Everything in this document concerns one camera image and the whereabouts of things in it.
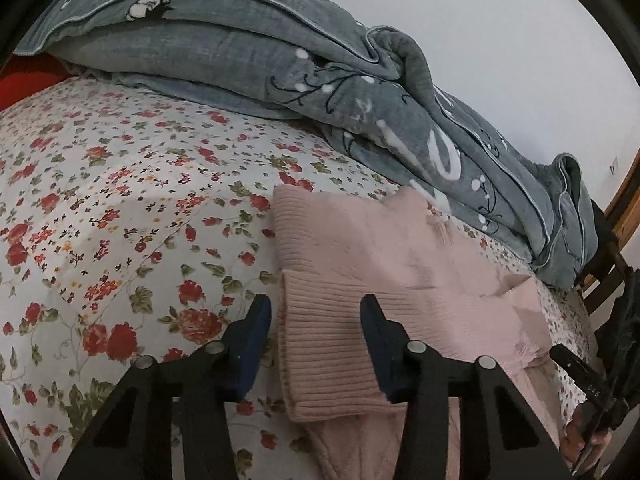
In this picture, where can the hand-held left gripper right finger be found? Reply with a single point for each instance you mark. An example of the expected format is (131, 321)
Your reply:
(381, 350)

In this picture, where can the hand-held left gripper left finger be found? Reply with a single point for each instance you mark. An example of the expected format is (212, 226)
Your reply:
(249, 340)

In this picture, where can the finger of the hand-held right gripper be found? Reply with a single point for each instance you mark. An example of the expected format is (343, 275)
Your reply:
(575, 366)

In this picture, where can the pink ribbed knit sweater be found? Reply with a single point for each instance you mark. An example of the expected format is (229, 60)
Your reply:
(350, 260)

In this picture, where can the person's right hand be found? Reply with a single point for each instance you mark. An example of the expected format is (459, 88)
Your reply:
(575, 442)

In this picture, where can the dark wooden chair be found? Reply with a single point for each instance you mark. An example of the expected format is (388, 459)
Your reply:
(600, 280)

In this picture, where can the floral bed sheet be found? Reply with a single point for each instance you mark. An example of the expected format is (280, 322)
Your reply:
(100, 210)

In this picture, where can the grey printed blanket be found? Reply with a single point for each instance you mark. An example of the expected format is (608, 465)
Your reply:
(250, 35)

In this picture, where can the red pillow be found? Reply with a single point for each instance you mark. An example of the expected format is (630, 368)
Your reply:
(20, 85)

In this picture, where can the white wall socket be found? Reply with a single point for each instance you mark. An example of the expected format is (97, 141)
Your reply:
(614, 165)

